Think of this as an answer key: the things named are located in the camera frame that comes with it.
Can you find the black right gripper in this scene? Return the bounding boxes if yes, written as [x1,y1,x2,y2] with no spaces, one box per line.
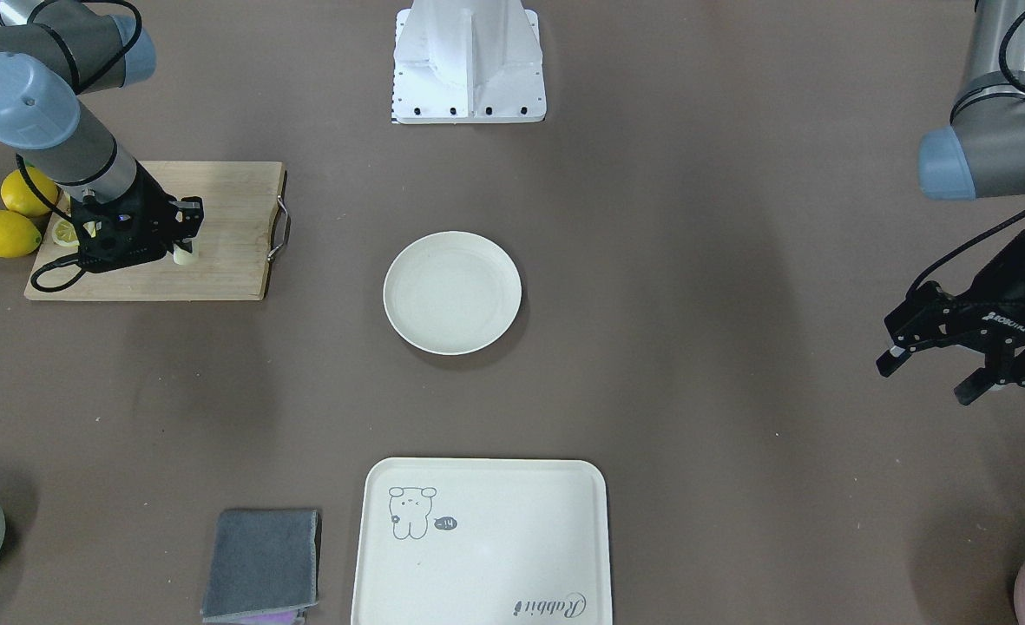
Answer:
[70,165,204,273]

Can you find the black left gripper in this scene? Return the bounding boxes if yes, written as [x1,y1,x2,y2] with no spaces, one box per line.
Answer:
[876,230,1025,406]

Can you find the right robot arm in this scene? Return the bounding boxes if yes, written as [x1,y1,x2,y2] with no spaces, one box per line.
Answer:
[0,1,204,273]

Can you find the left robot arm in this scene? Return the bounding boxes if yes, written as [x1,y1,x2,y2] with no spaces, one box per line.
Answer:
[877,1,1025,406]

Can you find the cream rabbit print tray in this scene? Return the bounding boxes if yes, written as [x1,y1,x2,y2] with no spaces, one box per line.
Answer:
[351,457,614,624]

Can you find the bamboo cutting board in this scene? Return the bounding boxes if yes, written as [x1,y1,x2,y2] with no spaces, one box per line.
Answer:
[24,160,286,302]

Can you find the lower lemon slice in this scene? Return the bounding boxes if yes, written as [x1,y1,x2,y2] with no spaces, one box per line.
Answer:
[47,219,80,248]

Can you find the upper whole lemon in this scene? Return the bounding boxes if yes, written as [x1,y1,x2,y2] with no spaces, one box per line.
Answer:
[0,166,62,218]

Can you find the whole lemon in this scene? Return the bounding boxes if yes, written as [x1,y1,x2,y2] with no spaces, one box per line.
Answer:
[0,166,62,218]
[0,209,43,260]

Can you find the lower whole lemon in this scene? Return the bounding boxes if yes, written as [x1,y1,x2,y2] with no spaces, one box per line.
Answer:
[0,209,43,260]

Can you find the cream round plate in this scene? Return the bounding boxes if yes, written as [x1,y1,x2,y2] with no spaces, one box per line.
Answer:
[382,231,523,356]

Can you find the grey folded cloth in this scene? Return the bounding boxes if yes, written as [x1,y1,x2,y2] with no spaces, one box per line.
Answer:
[201,508,320,624]

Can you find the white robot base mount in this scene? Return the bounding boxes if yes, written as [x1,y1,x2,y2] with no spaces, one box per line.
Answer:
[391,1,548,124]

